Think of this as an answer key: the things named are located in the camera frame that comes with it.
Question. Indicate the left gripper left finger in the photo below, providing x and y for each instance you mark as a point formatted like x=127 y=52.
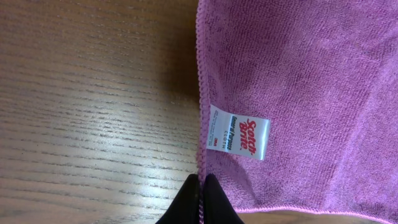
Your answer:
x=184 y=209

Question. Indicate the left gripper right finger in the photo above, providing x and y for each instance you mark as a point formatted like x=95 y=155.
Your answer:
x=217 y=208

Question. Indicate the purple microfiber cloth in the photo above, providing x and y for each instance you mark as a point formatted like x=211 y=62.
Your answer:
x=325 y=74

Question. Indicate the white cloth label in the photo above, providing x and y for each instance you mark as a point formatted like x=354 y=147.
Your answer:
x=237 y=134

